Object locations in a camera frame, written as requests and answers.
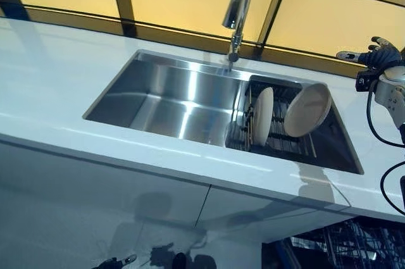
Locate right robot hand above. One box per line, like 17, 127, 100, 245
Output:
336, 36, 405, 70

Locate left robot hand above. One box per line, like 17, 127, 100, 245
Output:
94, 253, 139, 269

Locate deep cream plate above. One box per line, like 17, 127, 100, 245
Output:
283, 84, 333, 139

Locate black robot left foot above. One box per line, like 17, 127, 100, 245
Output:
173, 251, 188, 269

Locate white cabinet door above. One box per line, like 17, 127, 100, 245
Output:
0, 141, 212, 269
202, 183, 351, 246

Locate black sink dish rack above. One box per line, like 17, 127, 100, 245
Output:
226, 74, 318, 160

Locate chrome kitchen faucet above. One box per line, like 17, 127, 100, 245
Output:
221, 0, 261, 63

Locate stainless steel sink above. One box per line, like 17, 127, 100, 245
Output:
82, 49, 365, 175

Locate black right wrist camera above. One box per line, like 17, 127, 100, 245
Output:
356, 68, 380, 93

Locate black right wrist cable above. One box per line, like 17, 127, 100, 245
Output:
366, 80, 405, 215

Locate wire dishwasher basket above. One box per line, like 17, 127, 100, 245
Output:
290, 218, 405, 269

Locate dark window frame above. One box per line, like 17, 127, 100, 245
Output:
0, 0, 405, 80

